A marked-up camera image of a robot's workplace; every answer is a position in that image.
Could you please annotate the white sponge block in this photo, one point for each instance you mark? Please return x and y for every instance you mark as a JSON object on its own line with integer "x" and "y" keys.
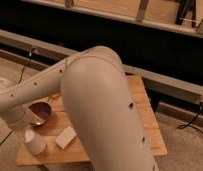
{"x": 65, "y": 137}

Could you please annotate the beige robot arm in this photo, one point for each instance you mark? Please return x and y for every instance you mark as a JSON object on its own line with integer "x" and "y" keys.
{"x": 99, "y": 104}

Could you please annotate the dark purple bowl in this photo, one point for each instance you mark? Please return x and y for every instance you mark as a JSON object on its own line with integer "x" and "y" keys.
{"x": 41, "y": 111}

